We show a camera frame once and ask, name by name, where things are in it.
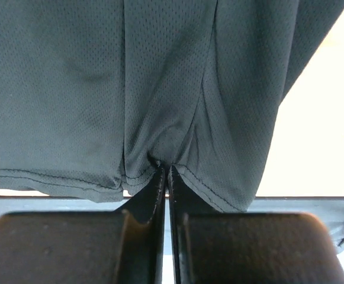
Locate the black t shirt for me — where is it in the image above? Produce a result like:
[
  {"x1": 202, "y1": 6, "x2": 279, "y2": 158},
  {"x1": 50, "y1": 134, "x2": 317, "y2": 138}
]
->
[{"x1": 0, "y1": 1, "x2": 344, "y2": 212}]

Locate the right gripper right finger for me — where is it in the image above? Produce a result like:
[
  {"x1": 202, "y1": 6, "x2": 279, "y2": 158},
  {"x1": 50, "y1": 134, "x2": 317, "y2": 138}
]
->
[{"x1": 168, "y1": 167, "x2": 344, "y2": 283}]

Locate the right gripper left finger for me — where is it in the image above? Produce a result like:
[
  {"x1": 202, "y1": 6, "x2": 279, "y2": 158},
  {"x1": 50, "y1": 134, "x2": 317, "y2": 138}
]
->
[{"x1": 0, "y1": 166, "x2": 165, "y2": 283}]

